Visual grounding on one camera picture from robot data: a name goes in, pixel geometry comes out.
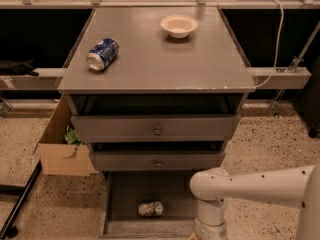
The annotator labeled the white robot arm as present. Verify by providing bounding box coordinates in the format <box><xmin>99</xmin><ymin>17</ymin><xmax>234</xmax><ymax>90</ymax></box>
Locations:
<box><xmin>190</xmin><ymin>164</ymin><xmax>320</xmax><ymax>240</ymax></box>

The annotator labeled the grey top drawer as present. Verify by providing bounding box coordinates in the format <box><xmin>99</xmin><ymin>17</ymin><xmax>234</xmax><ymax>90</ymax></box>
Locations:
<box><xmin>71</xmin><ymin>115</ymin><xmax>240</xmax><ymax>143</ymax></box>

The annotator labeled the grey drawer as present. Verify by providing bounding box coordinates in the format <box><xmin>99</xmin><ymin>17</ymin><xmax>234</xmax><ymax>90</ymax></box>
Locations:
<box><xmin>89</xmin><ymin>151</ymin><xmax>225</xmax><ymax>171</ymax></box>
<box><xmin>99</xmin><ymin>171</ymin><xmax>197</xmax><ymax>240</ymax></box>
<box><xmin>71</xmin><ymin>115</ymin><xmax>240</xmax><ymax>143</ymax></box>

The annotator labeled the grey drawer cabinet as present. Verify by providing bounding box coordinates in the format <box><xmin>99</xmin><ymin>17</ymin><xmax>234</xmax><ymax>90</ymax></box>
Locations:
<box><xmin>57</xmin><ymin>6</ymin><xmax>257</xmax><ymax>182</ymax></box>

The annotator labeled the grey middle drawer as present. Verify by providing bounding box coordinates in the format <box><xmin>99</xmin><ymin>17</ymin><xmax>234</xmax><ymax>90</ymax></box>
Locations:
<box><xmin>89</xmin><ymin>151</ymin><xmax>225</xmax><ymax>171</ymax></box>

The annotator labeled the blue pepsi can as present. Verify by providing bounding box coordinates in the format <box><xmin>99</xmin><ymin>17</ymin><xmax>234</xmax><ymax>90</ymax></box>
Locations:
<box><xmin>86</xmin><ymin>38</ymin><xmax>119</xmax><ymax>71</ymax></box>

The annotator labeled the grey bottom drawer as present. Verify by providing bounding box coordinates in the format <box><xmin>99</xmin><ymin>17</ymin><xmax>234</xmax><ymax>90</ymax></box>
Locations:
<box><xmin>99</xmin><ymin>171</ymin><xmax>197</xmax><ymax>240</ymax></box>

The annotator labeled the white paper bowl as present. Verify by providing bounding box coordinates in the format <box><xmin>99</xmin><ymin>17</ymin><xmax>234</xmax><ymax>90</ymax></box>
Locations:
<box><xmin>160</xmin><ymin>15</ymin><xmax>198</xmax><ymax>39</ymax></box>

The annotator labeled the green snack bag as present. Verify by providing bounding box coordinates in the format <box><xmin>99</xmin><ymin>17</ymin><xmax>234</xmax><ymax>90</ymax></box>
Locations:
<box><xmin>64</xmin><ymin>126</ymin><xmax>81</xmax><ymax>145</ymax></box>

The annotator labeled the cardboard box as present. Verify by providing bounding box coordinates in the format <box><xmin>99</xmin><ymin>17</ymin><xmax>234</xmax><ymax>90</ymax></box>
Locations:
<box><xmin>37</xmin><ymin>96</ymin><xmax>92</xmax><ymax>176</ymax></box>

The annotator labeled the black object on ledge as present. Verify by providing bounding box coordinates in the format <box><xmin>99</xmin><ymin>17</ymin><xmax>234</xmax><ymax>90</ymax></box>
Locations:
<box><xmin>0</xmin><ymin>60</ymin><xmax>38</xmax><ymax>76</ymax></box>

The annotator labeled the black cart at right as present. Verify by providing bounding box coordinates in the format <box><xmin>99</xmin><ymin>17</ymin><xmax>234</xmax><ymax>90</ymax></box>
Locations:
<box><xmin>295</xmin><ymin>56</ymin><xmax>320</xmax><ymax>138</ymax></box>

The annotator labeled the white cable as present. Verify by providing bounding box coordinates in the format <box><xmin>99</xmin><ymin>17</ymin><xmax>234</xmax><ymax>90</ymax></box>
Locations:
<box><xmin>253</xmin><ymin>0</ymin><xmax>285</xmax><ymax>89</ymax></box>

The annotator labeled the black floor rail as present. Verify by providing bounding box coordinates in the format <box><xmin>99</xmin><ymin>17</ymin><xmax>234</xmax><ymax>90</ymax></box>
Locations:
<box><xmin>0</xmin><ymin>162</ymin><xmax>42</xmax><ymax>240</ymax></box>

